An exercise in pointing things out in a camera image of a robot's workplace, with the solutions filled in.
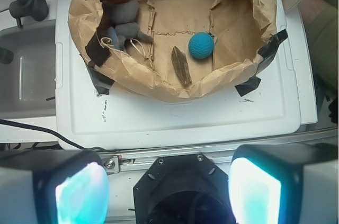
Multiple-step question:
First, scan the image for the crumpled brown paper bag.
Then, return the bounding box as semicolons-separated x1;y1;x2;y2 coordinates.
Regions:
68;0;287;103

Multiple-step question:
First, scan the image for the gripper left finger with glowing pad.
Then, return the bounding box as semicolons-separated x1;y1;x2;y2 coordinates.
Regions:
1;150;109;223

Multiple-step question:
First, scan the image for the black faucet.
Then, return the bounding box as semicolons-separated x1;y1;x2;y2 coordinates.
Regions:
9;0;49;29

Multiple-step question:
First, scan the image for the white toy sink basin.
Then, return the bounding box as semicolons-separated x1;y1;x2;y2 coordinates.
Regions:
0;20;58;120

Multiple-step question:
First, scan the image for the black cable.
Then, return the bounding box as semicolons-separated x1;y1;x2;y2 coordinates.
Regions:
0;119;106;152

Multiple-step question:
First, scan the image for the aluminium frame rail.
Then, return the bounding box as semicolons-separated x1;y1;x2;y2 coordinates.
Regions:
100;127;338;172

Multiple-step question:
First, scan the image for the grey plush mouse toy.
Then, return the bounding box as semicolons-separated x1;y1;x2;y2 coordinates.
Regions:
98;0;153;52

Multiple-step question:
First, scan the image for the white plastic bin lid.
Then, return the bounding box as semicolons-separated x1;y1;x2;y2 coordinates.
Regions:
55;0;317;150

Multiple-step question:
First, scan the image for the blue dimpled ball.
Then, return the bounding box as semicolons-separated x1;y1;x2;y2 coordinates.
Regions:
189;32;214;59

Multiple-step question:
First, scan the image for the brown wood bark piece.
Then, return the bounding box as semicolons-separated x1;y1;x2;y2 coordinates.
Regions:
171;46;192;86

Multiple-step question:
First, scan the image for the black octagonal mount plate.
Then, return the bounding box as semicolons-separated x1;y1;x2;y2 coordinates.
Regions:
133;154;236;223

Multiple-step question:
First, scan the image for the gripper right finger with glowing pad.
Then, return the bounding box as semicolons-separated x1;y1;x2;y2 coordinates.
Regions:
228;143;338;223

